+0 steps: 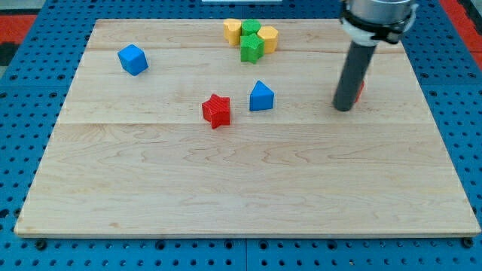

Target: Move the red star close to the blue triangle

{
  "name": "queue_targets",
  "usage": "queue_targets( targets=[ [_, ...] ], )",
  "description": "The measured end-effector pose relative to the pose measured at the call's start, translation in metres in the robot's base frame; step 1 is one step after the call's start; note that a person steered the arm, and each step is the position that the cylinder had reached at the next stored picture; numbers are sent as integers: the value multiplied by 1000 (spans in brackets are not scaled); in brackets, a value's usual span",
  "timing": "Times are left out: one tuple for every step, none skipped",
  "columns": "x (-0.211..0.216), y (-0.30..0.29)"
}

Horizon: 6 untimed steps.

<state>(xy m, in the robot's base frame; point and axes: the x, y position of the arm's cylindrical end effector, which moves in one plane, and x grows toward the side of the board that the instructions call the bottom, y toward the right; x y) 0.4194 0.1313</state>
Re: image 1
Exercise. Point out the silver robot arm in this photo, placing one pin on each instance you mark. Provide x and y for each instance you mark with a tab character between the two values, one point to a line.
369	22

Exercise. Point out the green round block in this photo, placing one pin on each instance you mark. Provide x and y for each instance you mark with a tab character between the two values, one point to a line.
250	26

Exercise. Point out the red star block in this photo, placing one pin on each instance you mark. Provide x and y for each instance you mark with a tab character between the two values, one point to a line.
216	110

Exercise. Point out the yellow heart block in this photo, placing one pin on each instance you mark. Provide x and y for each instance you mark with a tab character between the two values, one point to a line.
232	31

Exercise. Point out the red block behind rod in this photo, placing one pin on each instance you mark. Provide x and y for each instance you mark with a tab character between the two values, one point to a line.
362	85

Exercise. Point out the light wooden board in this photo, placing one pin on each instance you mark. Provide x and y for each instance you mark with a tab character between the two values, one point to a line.
133	157

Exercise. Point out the yellow hexagon block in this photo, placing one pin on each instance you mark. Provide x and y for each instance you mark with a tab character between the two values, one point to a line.
270	36

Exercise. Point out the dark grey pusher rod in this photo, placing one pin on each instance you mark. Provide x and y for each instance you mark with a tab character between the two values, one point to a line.
353	73

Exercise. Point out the blue cube block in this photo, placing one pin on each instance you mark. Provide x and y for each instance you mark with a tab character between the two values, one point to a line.
133	59

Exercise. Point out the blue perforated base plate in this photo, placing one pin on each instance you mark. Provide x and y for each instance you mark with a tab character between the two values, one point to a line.
442	47

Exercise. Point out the blue triangle block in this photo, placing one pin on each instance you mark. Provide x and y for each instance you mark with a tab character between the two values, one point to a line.
261	98

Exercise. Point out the green star block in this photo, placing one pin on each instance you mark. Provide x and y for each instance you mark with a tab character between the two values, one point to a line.
251	48

